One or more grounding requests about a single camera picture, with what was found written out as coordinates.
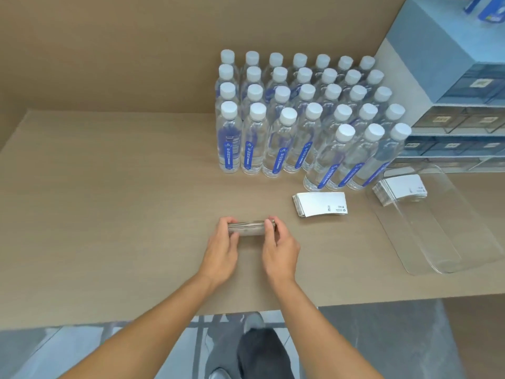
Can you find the person's left hand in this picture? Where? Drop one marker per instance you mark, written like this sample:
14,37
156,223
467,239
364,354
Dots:
219,256

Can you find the person's right hand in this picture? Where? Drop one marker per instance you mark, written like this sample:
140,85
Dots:
282,256

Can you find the white label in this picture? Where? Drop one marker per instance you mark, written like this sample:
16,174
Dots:
248,231

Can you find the label stack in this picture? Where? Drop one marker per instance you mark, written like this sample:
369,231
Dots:
321,204
402,189

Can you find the clear plastic tray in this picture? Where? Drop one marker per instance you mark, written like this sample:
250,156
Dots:
434,232

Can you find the person's left forearm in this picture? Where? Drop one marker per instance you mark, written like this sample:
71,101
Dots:
150,331

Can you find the person's right forearm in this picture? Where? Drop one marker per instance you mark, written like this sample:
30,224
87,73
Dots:
323,335

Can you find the person's right shoe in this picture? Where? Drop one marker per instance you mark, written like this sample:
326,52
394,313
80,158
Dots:
253,321

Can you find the person's shoe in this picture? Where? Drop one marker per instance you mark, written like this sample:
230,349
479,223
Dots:
219,374
253,321

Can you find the person's left shoe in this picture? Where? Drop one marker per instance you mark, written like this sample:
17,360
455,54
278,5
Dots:
219,374

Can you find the group of clear water bottles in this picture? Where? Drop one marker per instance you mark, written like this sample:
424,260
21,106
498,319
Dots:
276,126

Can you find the blue drawer organizer cabinet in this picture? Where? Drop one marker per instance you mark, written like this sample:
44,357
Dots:
434,43

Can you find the blue label spray bottle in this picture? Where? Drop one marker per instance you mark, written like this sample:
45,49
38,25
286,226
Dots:
491,9

